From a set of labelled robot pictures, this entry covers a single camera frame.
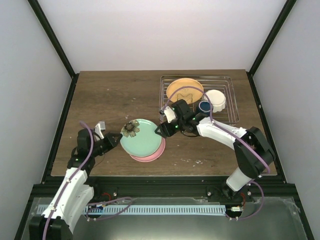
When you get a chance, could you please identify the metal wire dish rack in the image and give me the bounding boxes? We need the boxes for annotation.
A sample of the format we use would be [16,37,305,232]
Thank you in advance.
[158,75,241,125]

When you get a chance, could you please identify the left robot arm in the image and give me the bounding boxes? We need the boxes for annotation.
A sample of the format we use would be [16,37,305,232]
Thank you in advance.
[28,128,122,240]

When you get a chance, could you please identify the left black frame post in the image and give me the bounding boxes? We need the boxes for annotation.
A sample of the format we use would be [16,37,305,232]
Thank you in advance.
[26,0,77,78]

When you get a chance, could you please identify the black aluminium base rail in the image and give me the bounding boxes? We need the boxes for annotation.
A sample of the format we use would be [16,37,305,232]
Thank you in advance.
[32,176,296,203]

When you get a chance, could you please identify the white scalloped bowl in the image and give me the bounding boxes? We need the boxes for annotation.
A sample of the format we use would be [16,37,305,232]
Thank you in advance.
[203,89,227,113]

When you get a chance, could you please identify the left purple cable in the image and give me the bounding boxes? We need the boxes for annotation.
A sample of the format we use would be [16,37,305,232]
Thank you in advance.
[42,121,133,240]

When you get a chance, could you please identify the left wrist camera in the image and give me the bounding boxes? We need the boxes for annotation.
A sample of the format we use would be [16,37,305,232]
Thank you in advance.
[93,121,106,141]

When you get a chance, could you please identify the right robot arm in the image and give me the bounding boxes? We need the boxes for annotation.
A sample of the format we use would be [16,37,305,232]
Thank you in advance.
[155,99,276,202]

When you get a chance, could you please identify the dark blue mug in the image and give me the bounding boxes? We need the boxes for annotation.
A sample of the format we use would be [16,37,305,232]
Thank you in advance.
[195,100,211,115]

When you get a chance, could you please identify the pink plate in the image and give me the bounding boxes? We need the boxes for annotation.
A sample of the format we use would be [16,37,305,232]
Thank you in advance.
[130,138,166,163]

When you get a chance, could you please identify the black frame post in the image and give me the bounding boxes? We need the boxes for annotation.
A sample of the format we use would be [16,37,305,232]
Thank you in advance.
[248,0,298,76]
[26,0,77,78]

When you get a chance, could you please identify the yellow plate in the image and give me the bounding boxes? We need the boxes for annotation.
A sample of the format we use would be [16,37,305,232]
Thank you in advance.
[166,77,204,104]

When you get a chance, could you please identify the mint green flower plate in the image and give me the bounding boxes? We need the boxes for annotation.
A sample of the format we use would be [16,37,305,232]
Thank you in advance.
[120,118,162,157]

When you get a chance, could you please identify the right black frame post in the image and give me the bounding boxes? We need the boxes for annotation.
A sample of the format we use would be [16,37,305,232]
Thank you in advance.
[248,0,298,76]

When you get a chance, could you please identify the light blue slotted cable duct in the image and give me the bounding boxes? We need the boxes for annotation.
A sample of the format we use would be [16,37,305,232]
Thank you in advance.
[35,204,226,216]

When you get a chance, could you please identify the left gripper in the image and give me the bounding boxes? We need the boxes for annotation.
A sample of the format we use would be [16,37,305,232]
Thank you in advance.
[91,132,123,157]

